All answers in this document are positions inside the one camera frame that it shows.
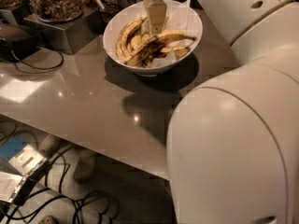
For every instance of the silver electronics box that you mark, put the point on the silver electronics box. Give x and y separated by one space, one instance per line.
29 165

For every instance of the right lower banana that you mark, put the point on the right lower banana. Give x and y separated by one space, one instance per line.
180 51

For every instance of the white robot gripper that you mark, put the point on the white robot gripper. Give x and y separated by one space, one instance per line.
157 16

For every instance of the right shoe under table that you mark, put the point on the right shoe under table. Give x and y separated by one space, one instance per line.
85 166

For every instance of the glass jar of nuts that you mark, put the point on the glass jar of nuts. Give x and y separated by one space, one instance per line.
57 10

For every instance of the left curved yellow banana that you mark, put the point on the left curved yellow banana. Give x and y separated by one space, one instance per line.
121 44

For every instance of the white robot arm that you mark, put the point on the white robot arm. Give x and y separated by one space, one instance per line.
233 142

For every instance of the left shoe under table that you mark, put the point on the left shoe under table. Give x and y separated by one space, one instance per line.
49 145

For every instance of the shoe under table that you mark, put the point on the shoe under table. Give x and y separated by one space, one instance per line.
85 166
49 145

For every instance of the steel box stand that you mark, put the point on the steel box stand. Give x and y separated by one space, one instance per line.
69 37

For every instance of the dark cup with tongs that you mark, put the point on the dark cup with tongs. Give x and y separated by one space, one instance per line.
108 9

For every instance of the dark brown appliance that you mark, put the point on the dark brown appliance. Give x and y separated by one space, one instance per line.
17 41

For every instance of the white ceramic bowl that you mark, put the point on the white ceramic bowl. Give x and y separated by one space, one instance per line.
115 28

